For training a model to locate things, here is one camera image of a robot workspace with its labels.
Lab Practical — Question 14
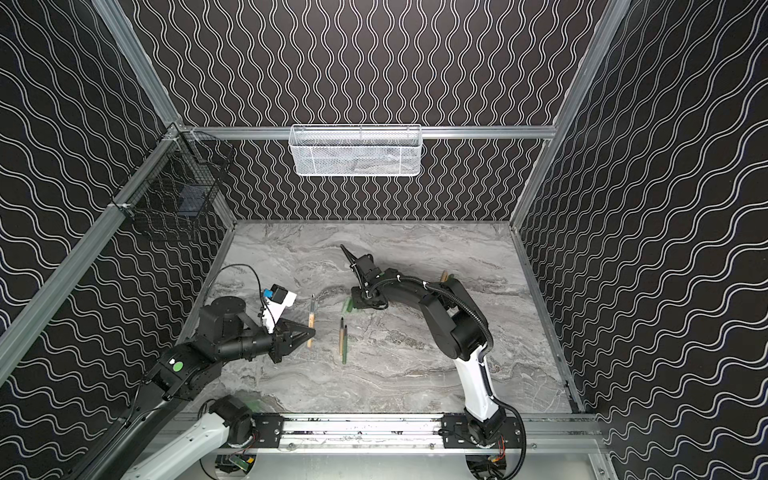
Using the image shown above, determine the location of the dark green marker pen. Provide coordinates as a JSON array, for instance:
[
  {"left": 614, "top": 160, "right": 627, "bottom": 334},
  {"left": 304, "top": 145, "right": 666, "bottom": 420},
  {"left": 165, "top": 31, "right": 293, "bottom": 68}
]
[{"left": 341, "top": 325, "right": 348, "bottom": 365}]

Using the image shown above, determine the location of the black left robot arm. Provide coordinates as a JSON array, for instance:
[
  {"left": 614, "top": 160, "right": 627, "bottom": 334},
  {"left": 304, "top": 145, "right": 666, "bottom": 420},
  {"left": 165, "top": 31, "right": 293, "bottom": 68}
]
[{"left": 66, "top": 296, "right": 316, "bottom": 479}]

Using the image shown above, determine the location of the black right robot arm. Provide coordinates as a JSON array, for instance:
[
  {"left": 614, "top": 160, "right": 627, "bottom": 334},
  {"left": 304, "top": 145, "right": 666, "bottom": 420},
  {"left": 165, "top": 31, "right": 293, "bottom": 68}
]
[{"left": 342, "top": 248, "right": 506, "bottom": 446}]

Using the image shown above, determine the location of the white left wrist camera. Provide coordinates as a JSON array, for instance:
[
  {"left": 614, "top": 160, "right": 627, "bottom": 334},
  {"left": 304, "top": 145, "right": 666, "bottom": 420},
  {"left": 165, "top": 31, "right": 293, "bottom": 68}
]
[{"left": 260, "top": 284, "right": 297, "bottom": 333}]

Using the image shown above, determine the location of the left camera black cable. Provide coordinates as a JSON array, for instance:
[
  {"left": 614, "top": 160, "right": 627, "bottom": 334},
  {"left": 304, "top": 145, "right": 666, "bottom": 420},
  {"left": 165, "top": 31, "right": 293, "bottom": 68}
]
[{"left": 212, "top": 263, "right": 266, "bottom": 301}]

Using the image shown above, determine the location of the black corrugated cable conduit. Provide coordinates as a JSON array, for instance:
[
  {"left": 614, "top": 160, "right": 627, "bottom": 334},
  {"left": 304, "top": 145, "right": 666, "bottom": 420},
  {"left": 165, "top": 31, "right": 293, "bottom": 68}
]
[{"left": 339, "top": 243, "right": 494, "bottom": 361}]

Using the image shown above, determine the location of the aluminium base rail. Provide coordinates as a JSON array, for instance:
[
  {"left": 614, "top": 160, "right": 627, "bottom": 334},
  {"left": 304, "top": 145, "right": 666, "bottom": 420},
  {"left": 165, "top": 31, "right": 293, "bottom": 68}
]
[{"left": 246, "top": 413, "right": 604, "bottom": 455}]

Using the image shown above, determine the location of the white wire mesh basket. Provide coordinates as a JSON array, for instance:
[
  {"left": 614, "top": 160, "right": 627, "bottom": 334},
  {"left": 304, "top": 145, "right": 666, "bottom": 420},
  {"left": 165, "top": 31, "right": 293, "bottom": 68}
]
[{"left": 288, "top": 124, "right": 424, "bottom": 177}]

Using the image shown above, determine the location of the black wire basket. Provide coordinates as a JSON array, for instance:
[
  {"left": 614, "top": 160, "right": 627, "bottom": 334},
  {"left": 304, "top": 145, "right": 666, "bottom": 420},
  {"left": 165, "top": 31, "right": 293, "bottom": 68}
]
[{"left": 117, "top": 123, "right": 235, "bottom": 244}]

